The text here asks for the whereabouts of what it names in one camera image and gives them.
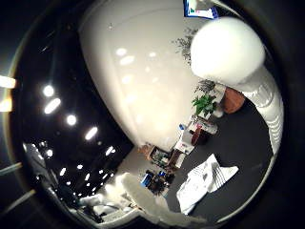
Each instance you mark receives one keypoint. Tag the white striped cloth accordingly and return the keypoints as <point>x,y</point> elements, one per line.
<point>203,182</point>

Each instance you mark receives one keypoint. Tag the wooden shelf with clutter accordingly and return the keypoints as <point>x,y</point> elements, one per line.
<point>158,156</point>

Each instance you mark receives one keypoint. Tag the green leafy potted plant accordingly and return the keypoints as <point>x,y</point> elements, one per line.
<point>204,104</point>

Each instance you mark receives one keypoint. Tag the terracotta round pot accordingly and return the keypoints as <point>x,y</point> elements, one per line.
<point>233,100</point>

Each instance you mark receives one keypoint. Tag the grey-green bushy potted plant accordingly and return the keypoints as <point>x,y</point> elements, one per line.
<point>186,44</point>

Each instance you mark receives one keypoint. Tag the blue framed monitor screen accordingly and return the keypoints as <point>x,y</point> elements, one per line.
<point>200,10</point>

